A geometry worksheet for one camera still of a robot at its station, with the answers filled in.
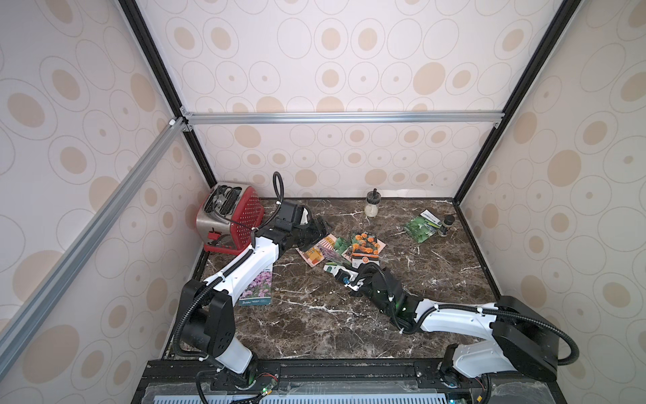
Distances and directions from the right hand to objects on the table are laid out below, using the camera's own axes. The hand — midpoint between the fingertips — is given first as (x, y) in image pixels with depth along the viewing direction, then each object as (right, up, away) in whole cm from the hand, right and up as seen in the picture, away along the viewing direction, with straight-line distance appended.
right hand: (356, 258), depth 81 cm
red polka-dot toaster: (-45, +14, +9) cm, 48 cm away
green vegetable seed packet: (+32, +10, +29) cm, 45 cm away
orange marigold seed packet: (+6, 0, +20) cm, 21 cm away
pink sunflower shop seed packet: (-12, +2, +2) cm, 12 cm away
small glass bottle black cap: (+10, +21, +27) cm, 36 cm away
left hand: (-6, +9, +1) cm, 11 cm away
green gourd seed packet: (-4, +2, +22) cm, 23 cm away
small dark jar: (+39, +12, +21) cm, 46 cm away
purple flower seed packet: (-34, -13, +9) cm, 37 cm away
